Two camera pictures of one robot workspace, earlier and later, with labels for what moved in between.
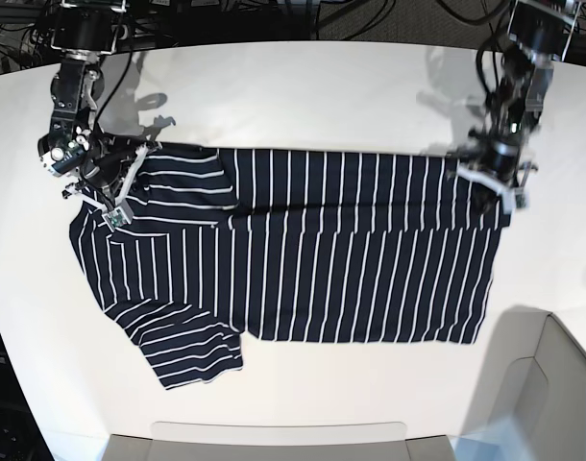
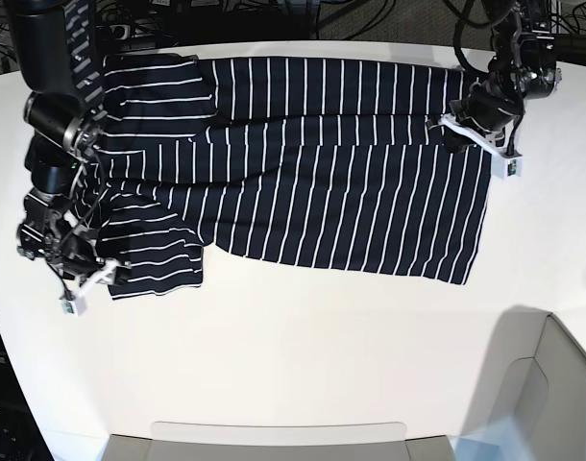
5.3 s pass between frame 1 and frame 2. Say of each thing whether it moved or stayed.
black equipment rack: stayed
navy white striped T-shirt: moved
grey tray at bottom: stayed
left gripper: moved
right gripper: moved
